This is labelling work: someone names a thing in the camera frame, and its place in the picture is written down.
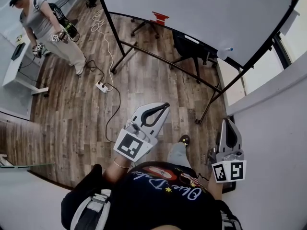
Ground red whiteboard eraser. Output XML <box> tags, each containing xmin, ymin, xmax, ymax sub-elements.
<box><xmin>151</xmin><ymin>11</ymin><xmax>170</xmax><ymax>25</ymax></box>

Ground white rectangular eraser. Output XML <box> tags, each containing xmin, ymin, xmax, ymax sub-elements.
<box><xmin>184</xmin><ymin>34</ymin><xmax>200</xmax><ymax>45</ymax></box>

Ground thin gold bracelet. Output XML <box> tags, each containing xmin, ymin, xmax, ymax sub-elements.
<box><xmin>113</xmin><ymin>159</ymin><xmax>131</xmax><ymax>169</ymax></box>

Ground person's left forearm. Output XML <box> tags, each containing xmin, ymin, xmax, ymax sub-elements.
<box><xmin>102</xmin><ymin>154</ymin><xmax>132</xmax><ymax>184</ymax></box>

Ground white standing desk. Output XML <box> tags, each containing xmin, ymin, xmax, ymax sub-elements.
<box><xmin>2</xmin><ymin>42</ymin><xmax>50</xmax><ymax>97</ymax></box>

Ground large white whiteboard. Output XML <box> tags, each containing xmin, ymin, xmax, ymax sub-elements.
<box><xmin>97</xmin><ymin>0</ymin><xmax>302</xmax><ymax>68</ymax></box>

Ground black office chair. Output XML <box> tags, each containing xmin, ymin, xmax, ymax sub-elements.
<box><xmin>130</xmin><ymin>18</ymin><xmax>160</xmax><ymax>39</ymax></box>
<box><xmin>169</xmin><ymin>30</ymin><xmax>216</xmax><ymax>84</ymax></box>

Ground person's face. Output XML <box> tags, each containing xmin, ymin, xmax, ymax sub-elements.
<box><xmin>148</xmin><ymin>225</ymin><xmax>185</xmax><ymax>230</ymax></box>

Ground round dark glass table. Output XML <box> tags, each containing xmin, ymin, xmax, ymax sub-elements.
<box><xmin>54</xmin><ymin>0</ymin><xmax>74</xmax><ymax>9</ymax></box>

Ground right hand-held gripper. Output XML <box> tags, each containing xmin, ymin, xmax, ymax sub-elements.
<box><xmin>206</xmin><ymin>118</ymin><xmax>247</xmax><ymax>184</ymax></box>

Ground person in dark shirt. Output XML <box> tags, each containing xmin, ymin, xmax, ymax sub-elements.
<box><xmin>61</xmin><ymin>161</ymin><xmax>224</xmax><ymax>230</ymax></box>

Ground large whiteboard on stand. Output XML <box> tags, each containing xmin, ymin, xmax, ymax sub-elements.
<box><xmin>95</xmin><ymin>0</ymin><xmax>307</xmax><ymax>125</ymax></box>

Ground person's right shoe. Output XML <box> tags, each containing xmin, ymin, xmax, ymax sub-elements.
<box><xmin>178</xmin><ymin>135</ymin><xmax>190</xmax><ymax>148</ymax></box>

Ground black flat device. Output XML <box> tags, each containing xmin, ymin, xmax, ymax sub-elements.
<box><xmin>11</xmin><ymin>43</ymin><xmax>26</xmax><ymax>61</ymax></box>

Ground white power strip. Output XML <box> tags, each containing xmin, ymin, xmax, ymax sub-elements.
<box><xmin>95</xmin><ymin>80</ymin><xmax>109</xmax><ymax>93</ymax></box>

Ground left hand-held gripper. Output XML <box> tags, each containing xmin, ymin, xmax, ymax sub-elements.
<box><xmin>113</xmin><ymin>102</ymin><xmax>170</xmax><ymax>162</ymax></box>

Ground black framed window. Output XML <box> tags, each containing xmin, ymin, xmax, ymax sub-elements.
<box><xmin>273</xmin><ymin>0</ymin><xmax>307</xmax><ymax>69</ymax></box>

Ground person's right forearm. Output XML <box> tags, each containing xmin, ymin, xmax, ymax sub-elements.
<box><xmin>207</xmin><ymin>180</ymin><xmax>225</xmax><ymax>200</ymax></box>

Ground white extension cable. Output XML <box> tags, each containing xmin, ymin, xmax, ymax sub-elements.
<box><xmin>90</xmin><ymin>8</ymin><xmax>115</xmax><ymax>91</ymax></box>

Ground black power cable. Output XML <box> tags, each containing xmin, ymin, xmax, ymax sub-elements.
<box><xmin>105</xmin><ymin>82</ymin><xmax>121</xmax><ymax>143</ymax></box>
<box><xmin>85</xmin><ymin>60</ymin><xmax>106</xmax><ymax>83</ymax></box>

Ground person's grey trousers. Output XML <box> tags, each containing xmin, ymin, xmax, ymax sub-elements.
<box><xmin>167</xmin><ymin>142</ymin><xmax>190</xmax><ymax>169</ymax></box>

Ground green glass table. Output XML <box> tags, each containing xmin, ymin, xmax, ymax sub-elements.
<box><xmin>0</xmin><ymin>162</ymin><xmax>55</xmax><ymax>170</ymax></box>

